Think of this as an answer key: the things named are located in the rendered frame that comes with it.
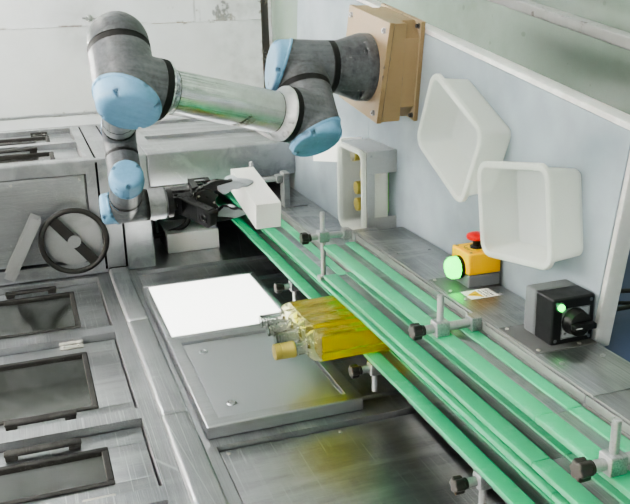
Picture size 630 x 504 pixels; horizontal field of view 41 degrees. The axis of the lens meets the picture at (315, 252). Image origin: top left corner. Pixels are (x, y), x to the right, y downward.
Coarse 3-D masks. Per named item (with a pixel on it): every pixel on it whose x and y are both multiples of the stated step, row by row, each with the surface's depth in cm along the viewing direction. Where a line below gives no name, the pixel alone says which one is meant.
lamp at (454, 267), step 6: (450, 258) 162; (456, 258) 162; (462, 258) 162; (444, 264) 163; (450, 264) 161; (456, 264) 161; (462, 264) 161; (444, 270) 164; (450, 270) 161; (456, 270) 161; (462, 270) 161; (450, 276) 162; (456, 276) 161; (462, 276) 162
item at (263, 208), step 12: (240, 168) 213; (252, 168) 214; (240, 192) 206; (252, 192) 199; (264, 192) 200; (240, 204) 207; (252, 204) 196; (264, 204) 193; (276, 204) 194; (252, 216) 197; (264, 216) 195; (276, 216) 196
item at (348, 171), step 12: (348, 144) 209; (348, 156) 216; (360, 156) 201; (348, 168) 217; (360, 168) 218; (348, 180) 218; (360, 180) 219; (348, 192) 219; (348, 204) 220; (348, 216) 221; (360, 216) 221; (360, 228) 213
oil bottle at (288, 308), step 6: (300, 300) 194; (306, 300) 194; (312, 300) 193; (318, 300) 193; (324, 300) 193; (330, 300) 193; (336, 300) 193; (282, 306) 192; (288, 306) 191; (294, 306) 190; (300, 306) 190; (306, 306) 190; (312, 306) 190; (282, 312) 190; (288, 312) 189; (282, 318) 190
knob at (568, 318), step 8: (568, 312) 134; (576, 312) 133; (584, 312) 133; (568, 320) 133; (576, 320) 132; (584, 320) 133; (568, 328) 133; (576, 328) 131; (584, 328) 132; (592, 328) 132
